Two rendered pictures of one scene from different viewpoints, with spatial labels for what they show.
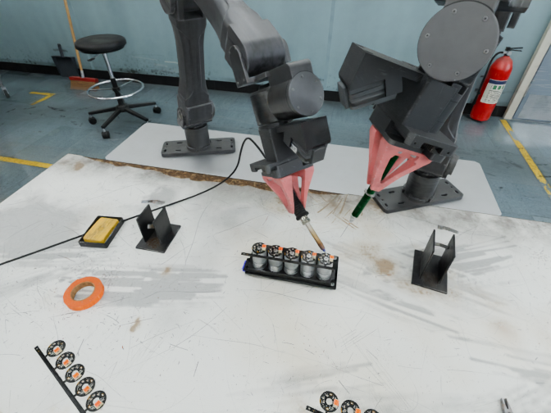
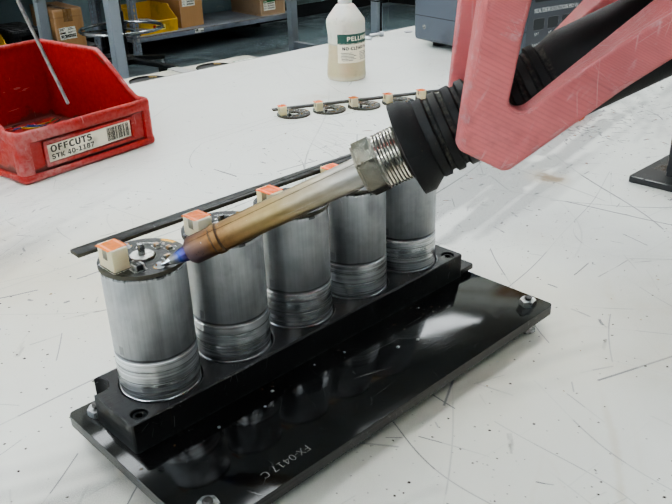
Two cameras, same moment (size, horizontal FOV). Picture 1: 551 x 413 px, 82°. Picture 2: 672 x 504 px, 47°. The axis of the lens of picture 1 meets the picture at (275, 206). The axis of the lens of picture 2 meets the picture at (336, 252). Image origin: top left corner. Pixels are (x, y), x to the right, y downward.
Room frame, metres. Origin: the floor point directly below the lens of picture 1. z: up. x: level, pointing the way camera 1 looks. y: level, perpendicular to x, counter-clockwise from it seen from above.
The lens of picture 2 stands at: (0.49, -0.21, 0.91)
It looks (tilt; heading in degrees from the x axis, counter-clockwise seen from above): 26 degrees down; 125
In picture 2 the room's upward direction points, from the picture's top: 2 degrees counter-clockwise
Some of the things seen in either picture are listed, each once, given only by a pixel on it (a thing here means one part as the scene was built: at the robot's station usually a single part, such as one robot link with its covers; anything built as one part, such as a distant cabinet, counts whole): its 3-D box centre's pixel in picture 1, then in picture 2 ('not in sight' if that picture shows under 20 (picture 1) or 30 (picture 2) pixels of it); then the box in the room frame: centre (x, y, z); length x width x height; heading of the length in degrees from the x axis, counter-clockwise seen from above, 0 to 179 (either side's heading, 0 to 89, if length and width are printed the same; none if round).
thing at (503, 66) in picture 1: (494, 84); not in sight; (2.50, -1.71, 0.29); 0.16 x 0.15 x 0.55; 77
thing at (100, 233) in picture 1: (102, 231); not in sight; (0.45, 0.35, 0.76); 0.07 x 0.05 x 0.02; 174
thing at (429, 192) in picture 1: (421, 183); not in sight; (0.57, -0.32, 0.79); 0.20 x 0.07 x 0.08; 105
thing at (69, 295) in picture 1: (84, 292); not in sight; (0.31, 0.32, 0.76); 0.06 x 0.06 x 0.01
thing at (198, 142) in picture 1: (197, 135); not in sight; (0.78, 0.21, 0.79); 0.20 x 0.07 x 0.08; 97
